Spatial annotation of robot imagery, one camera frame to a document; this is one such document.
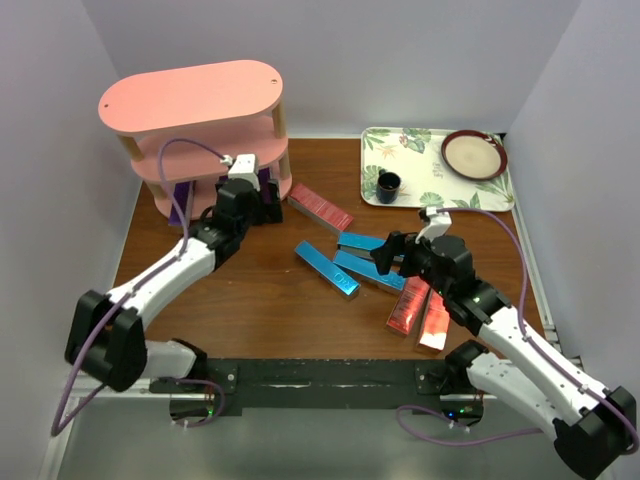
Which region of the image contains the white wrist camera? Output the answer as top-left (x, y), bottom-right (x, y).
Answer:
top-left (227, 154), bottom-right (260, 190)
top-left (415, 206), bottom-right (452, 243)

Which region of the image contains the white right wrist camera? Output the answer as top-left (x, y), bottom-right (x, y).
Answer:
top-left (415, 206), bottom-right (452, 243)

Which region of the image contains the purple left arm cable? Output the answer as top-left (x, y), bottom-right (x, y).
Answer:
top-left (49, 138), bottom-right (236, 437)

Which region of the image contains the floral serving tray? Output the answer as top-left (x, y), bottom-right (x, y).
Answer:
top-left (360, 127), bottom-right (515, 212)

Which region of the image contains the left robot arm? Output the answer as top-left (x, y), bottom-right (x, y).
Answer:
top-left (64, 178), bottom-right (283, 392)

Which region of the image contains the blue toothpaste box rear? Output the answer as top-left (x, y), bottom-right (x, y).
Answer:
top-left (337, 232), bottom-right (385, 260)

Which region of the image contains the red toothpaste box near shelf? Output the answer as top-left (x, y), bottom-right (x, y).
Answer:
top-left (287, 183), bottom-right (354, 235)

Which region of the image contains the red toothpaste box right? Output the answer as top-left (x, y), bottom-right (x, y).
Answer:
top-left (415, 289), bottom-right (450, 352)

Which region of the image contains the blue toothpaste box middle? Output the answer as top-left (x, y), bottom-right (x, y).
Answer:
top-left (333, 250), bottom-right (406, 292)

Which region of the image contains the red rimmed beige plate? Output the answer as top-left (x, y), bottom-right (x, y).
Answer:
top-left (441, 130), bottom-right (508, 181)

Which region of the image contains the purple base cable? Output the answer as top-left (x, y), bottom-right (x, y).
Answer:
top-left (397, 405), bottom-right (544, 444)
top-left (172, 377), bottom-right (226, 429)

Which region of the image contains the blue toothpaste box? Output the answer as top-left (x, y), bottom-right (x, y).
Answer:
top-left (295, 241), bottom-right (360, 299)
top-left (333, 250), bottom-right (406, 292)
top-left (337, 232), bottom-right (385, 260)

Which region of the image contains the dark blue mug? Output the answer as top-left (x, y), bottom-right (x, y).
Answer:
top-left (376, 169), bottom-right (401, 205)

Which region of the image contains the pink three-tier shelf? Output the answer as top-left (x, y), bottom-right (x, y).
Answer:
top-left (98, 60), bottom-right (293, 219)

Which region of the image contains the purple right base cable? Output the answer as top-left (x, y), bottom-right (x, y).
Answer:
top-left (397, 405), bottom-right (544, 444)

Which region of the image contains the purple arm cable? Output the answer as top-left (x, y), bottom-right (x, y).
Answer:
top-left (424, 207), bottom-right (639, 441)
top-left (49, 138), bottom-right (236, 437)

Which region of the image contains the blue toothpaste box front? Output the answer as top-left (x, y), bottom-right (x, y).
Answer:
top-left (295, 241), bottom-right (360, 299)

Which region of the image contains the black base mat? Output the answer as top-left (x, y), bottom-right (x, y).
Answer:
top-left (169, 357), bottom-right (505, 417)

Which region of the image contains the red toothpaste box left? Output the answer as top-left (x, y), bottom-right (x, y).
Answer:
top-left (385, 277), bottom-right (430, 337)

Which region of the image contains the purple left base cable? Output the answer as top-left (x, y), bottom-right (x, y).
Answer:
top-left (172, 377), bottom-right (226, 429)

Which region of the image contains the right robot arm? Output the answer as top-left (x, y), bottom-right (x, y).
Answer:
top-left (371, 232), bottom-right (639, 479)

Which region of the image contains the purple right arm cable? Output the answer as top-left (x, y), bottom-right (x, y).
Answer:
top-left (424, 207), bottom-right (639, 441)

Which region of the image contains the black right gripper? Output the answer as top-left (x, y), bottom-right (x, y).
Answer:
top-left (370, 231), bottom-right (450, 298)

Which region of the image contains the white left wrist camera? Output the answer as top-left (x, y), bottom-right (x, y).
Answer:
top-left (227, 154), bottom-right (260, 190)

